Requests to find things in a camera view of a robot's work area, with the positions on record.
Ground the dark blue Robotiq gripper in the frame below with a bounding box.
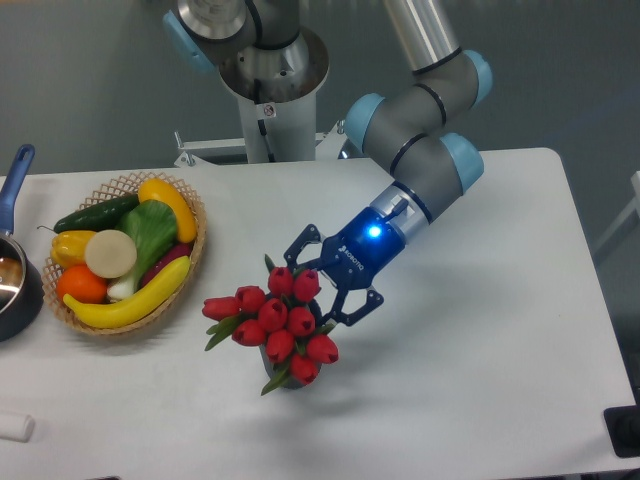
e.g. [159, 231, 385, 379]
[283, 207, 405, 326]

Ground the red tulip bouquet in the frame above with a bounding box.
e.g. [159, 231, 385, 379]
[202, 257, 340, 381]

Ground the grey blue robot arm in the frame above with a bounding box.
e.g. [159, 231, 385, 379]
[163, 1, 493, 326]

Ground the dark grey ribbed vase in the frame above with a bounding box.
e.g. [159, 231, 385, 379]
[259, 328, 321, 396]

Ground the purple red eggplant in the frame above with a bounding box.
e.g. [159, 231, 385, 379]
[139, 243, 192, 288]

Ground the green bok choy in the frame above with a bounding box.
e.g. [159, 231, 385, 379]
[107, 200, 177, 302]

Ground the yellow squash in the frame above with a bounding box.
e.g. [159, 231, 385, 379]
[138, 178, 197, 243]

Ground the beige round disc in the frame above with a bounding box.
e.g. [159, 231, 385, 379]
[84, 230, 137, 279]

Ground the yellow banana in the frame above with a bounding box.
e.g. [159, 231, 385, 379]
[63, 256, 191, 329]

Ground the green cucumber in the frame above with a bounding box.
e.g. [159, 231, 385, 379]
[38, 195, 139, 234]

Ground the orange fruit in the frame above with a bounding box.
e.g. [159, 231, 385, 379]
[56, 265, 107, 304]

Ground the yellow bell pepper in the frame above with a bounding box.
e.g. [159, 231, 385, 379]
[50, 230, 96, 269]

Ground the white furniture piece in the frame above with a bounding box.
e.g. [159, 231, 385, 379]
[594, 171, 639, 258]

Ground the black box at edge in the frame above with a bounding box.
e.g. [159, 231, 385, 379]
[603, 405, 639, 458]

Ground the white cylinder object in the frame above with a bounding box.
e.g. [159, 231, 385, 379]
[0, 411, 36, 443]

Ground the white metal base frame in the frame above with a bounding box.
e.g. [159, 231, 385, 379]
[173, 120, 365, 168]

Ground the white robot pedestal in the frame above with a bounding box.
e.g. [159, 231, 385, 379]
[237, 93, 316, 164]

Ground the dark saucepan blue handle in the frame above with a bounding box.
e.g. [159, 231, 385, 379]
[1, 144, 44, 342]

